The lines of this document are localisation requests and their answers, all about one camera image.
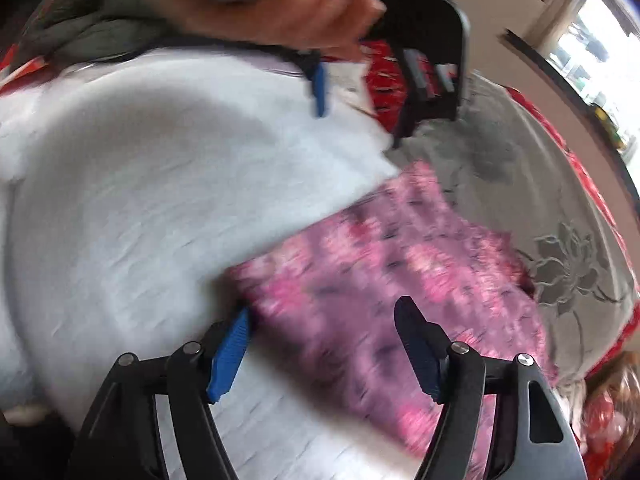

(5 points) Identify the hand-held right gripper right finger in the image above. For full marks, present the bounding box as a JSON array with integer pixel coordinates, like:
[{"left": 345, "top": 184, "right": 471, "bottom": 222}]
[{"left": 393, "top": 296, "right": 588, "bottom": 480}]

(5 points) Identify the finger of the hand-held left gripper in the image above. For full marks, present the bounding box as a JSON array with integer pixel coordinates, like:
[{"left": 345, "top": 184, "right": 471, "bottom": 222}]
[
  {"left": 292, "top": 49, "right": 329, "bottom": 119},
  {"left": 390, "top": 47, "right": 471, "bottom": 150}
]

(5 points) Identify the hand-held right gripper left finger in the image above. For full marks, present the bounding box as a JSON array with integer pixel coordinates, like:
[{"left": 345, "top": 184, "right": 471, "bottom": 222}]
[{"left": 65, "top": 307, "right": 251, "bottom": 480}]

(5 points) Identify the pink floral shirt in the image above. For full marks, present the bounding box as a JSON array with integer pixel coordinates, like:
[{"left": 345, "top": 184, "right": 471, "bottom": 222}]
[{"left": 227, "top": 160, "right": 558, "bottom": 480}]

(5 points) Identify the person's left hand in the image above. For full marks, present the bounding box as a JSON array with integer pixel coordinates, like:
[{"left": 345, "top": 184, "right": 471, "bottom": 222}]
[{"left": 175, "top": 0, "right": 388, "bottom": 61}]

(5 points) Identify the red patterned bedsheet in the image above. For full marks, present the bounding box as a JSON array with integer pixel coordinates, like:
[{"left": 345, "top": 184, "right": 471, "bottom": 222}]
[{"left": 360, "top": 40, "right": 640, "bottom": 381}]

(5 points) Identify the grey floral blanket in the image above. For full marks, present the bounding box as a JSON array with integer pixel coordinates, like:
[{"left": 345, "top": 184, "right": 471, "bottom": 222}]
[{"left": 385, "top": 72, "right": 640, "bottom": 396}]

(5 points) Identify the window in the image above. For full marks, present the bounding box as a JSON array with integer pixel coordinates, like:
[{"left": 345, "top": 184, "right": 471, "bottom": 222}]
[{"left": 545, "top": 0, "right": 640, "bottom": 153}]

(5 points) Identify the white quilted blanket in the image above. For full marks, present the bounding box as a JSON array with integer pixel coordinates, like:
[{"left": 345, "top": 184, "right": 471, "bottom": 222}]
[{"left": 0, "top": 47, "right": 451, "bottom": 480}]

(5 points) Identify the clear plastic bag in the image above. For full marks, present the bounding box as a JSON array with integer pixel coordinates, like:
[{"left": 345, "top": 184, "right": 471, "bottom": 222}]
[{"left": 570, "top": 352, "right": 640, "bottom": 480}]

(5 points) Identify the grey puffer jacket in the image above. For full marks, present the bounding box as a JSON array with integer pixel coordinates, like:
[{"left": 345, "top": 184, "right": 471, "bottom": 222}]
[{"left": 20, "top": 0, "right": 301, "bottom": 63}]

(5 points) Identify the red white printed bag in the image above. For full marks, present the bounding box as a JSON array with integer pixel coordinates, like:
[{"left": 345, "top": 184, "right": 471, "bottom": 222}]
[{"left": 0, "top": 45, "right": 51, "bottom": 93}]

